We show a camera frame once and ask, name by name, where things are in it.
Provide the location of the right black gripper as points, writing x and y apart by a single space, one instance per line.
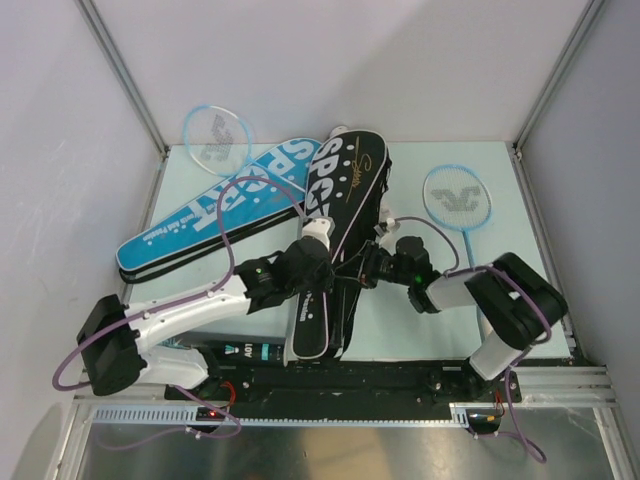
370 254

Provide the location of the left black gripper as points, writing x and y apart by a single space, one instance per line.
327 276

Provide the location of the light blue racket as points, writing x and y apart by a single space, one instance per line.
457 199
217 140

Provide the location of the blue racket cover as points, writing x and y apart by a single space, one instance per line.
194 230

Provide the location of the black racket cover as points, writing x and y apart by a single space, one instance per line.
346 181

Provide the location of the black shuttlecock tube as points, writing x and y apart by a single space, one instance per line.
229 349

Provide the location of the white shuttlecock tube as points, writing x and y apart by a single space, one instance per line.
338 130

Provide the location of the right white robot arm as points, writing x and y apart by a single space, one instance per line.
521 306

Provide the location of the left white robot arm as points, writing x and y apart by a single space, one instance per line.
123 346

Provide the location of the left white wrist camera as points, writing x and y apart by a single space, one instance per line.
319 228

